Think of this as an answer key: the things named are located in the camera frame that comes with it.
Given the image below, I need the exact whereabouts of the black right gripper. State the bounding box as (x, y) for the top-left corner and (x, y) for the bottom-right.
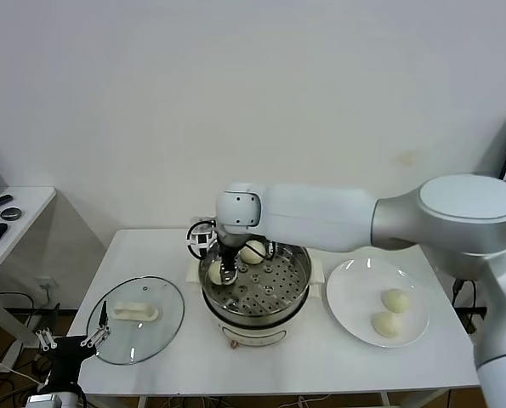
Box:
(218, 242), (242, 285)

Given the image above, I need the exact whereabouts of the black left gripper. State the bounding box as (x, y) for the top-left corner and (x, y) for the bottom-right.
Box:
(37, 300), (111, 392)

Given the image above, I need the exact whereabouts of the white steamed baozi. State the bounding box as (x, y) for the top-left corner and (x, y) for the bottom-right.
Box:
(382, 288), (410, 315)
(239, 240), (265, 265)
(208, 259), (225, 285)
(370, 312), (402, 339)

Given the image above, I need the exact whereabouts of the glass lid with cream handle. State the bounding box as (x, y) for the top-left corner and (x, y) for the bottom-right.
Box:
(86, 275), (186, 366)

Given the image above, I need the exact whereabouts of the perforated steel steamer basket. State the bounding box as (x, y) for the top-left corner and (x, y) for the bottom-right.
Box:
(186, 229), (325, 326)

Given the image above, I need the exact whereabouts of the cream electric cooker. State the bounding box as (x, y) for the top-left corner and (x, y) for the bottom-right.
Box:
(187, 271), (325, 350)

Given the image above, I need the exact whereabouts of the white round plate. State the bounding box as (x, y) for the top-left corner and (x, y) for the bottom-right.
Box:
(326, 258), (430, 349)

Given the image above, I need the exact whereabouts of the white side desk with mouse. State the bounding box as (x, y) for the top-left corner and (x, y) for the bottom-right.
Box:
(0, 186), (57, 373)

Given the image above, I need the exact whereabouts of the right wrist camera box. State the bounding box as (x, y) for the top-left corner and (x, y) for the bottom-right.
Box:
(190, 218), (214, 250)

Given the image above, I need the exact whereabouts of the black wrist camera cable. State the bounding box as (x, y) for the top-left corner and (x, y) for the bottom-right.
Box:
(186, 218), (218, 260)

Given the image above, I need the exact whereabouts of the black outlet power cable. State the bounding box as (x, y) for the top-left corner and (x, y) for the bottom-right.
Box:
(0, 291), (51, 318)

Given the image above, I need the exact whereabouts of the white wall outlet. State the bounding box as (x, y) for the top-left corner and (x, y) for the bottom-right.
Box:
(35, 275), (60, 294)

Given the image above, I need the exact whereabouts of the white floor cable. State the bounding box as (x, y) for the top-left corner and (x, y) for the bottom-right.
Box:
(0, 351), (41, 388)

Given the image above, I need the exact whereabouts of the black laptop charger cable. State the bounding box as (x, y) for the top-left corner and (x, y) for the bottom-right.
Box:
(451, 278), (478, 308)

